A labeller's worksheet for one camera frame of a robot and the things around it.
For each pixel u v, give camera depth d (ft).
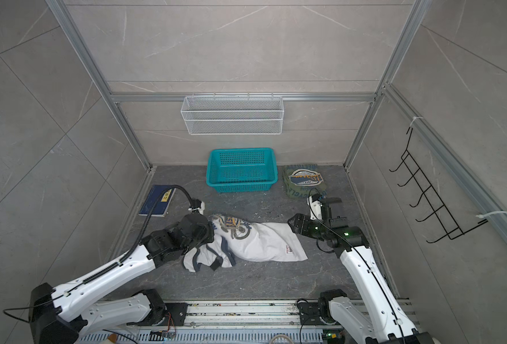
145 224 3.21
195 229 1.85
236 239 2.66
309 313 2.40
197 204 2.16
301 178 3.62
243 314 2.45
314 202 2.27
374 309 1.37
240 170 3.87
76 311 1.33
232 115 3.30
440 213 2.11
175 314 2.41
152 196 3.49
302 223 2.16
